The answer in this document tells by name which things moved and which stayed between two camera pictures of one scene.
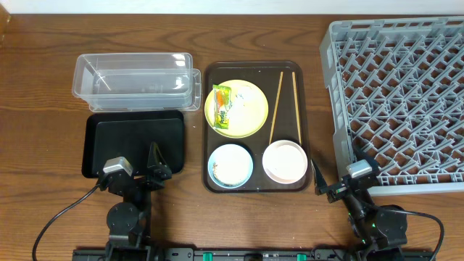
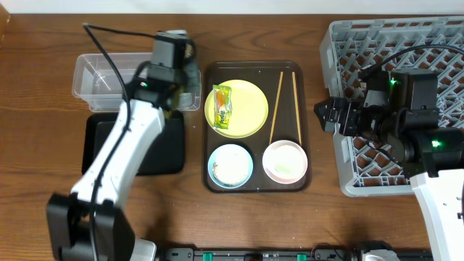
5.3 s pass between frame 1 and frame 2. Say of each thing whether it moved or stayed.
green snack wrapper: stayed
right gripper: moved
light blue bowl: stayed
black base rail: stayed
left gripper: moved
